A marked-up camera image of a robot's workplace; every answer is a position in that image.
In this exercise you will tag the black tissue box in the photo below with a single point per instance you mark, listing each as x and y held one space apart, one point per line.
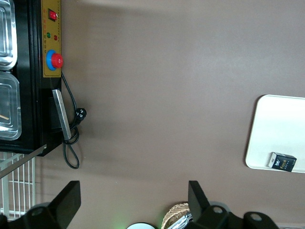
283 163

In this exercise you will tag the cream plastic serving tray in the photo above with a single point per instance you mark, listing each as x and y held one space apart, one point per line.
276 128

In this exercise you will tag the aluminium foil container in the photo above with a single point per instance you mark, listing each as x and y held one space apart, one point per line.
181 220

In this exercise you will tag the steel food pan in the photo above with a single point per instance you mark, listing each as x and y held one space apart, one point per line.
9 35
12 95

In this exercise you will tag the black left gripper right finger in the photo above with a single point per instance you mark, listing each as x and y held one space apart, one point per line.
199 202

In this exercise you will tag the black food warmer yellow panel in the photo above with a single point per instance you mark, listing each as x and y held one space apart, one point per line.
35 107

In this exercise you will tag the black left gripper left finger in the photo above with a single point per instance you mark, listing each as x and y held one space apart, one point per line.
64 205

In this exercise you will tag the light wicker basket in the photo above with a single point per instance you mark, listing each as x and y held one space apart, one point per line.
172 212

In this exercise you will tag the wooden skewer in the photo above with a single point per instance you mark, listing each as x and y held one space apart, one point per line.
4 116

